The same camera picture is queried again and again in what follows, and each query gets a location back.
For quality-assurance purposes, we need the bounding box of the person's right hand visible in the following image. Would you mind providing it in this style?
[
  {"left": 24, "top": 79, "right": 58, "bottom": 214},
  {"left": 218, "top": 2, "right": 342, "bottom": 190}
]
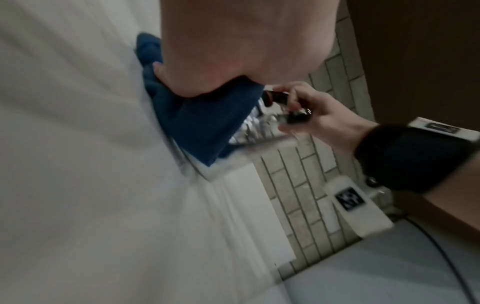
[{"left": 271, "top": 81, "right": 380, "bottom": 157}]

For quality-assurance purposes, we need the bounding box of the person's left hand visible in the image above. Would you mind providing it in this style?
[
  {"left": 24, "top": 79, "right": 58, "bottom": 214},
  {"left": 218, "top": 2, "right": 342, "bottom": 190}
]
[{"left": 152, "top": 0, "right": 337, "bottom": 99}]

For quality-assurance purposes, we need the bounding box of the silver kettle with black handle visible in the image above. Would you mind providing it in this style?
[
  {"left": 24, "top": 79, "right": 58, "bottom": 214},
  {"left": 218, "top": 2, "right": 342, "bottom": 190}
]
[{"left": 227, "top": 89, "right": 315, "bottom": 149}]

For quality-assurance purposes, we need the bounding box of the blue cloth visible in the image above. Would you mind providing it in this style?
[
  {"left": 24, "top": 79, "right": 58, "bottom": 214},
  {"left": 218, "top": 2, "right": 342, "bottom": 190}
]
[{"left": 135, "top": 32, "right": 266, "bottom": 167}]

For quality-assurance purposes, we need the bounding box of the person's right forearm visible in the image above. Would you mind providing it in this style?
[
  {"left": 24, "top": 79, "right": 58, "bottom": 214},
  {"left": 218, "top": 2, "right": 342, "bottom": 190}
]
[{"left": 420, "top": 160, "right": 480, "bottom": 236}]

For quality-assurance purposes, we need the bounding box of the black right wristband with markers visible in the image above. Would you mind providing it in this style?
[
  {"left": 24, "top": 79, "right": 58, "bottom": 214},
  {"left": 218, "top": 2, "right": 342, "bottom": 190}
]
[{"left": 353, "top": 117, "right": 480, "bottom": 196}]

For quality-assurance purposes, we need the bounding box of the white marker box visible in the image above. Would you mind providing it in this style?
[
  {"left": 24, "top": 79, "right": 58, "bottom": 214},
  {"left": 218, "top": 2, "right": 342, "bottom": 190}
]
[{"left": 322, "top": 175, "right": 396, "bottom": 239}]

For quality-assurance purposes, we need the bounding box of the black right camera cable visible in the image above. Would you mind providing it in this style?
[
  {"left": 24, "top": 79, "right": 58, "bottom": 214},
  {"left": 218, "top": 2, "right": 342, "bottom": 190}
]
[{"left": 389, "top": 213, "right": 475, "bottom": 304}]

